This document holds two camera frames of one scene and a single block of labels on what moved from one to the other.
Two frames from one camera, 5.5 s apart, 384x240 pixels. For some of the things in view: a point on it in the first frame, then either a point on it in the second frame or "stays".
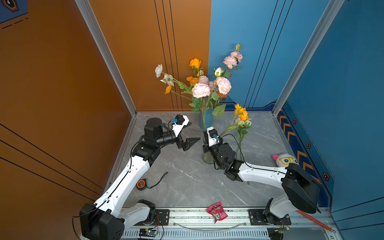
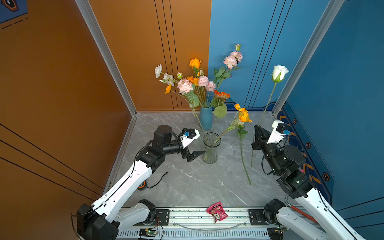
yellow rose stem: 195,63 stays
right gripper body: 214,151 → 269,151
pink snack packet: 217,208 stays
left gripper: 185,145 → 185,154
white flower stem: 167,78 stays
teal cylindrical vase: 206,118 stays
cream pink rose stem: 202,90 → 185,87
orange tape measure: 141,184 stays
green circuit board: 147,232 stays
